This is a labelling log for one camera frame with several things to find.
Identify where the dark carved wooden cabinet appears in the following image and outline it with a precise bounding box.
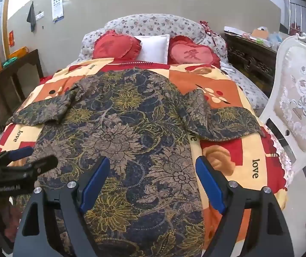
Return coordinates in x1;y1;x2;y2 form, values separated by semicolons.
224;33;276;97

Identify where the floral padded headboard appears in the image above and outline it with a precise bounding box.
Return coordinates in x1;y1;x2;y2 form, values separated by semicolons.
76;13;228;63

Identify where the right red heart pillow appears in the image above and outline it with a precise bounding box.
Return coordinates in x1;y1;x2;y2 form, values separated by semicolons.
167;35;220;68

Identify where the floral bed sheet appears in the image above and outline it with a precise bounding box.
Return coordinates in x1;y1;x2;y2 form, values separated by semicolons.
219;60;270;110

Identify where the metal stair railing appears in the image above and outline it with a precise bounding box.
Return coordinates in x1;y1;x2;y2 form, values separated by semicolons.
285;0;306;35

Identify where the red heart pillow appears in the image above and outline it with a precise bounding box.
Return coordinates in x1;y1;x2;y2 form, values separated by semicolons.
92;30;142;60
167;35;220;68

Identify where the eye chart wall poster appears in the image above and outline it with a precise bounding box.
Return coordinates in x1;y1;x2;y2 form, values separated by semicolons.
51;0;64;23

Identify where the orange red patchwork blanket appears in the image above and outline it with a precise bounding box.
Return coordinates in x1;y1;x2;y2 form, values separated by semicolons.
0;57;295;257

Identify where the dark hanging cloth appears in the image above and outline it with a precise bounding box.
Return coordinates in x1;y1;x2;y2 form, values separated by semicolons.
27;2;36;33

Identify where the white square pillow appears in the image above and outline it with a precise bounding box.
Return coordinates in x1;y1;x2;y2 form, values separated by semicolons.
135;34;170;64

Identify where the dark floral patterned garment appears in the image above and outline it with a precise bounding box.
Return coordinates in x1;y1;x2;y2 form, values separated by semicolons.
10;69;261;256

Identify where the dark wooden side table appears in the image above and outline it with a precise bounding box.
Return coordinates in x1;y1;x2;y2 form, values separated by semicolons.
0;49;44;129

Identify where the orange basket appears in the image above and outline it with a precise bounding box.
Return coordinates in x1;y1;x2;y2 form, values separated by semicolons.
8;46;29;59

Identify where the white ornate upholstered chair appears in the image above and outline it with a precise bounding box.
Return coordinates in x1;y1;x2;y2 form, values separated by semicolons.
260;33;306;173

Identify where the left red heart pillow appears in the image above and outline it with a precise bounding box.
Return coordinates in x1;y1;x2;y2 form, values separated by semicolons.
92;30;142;60

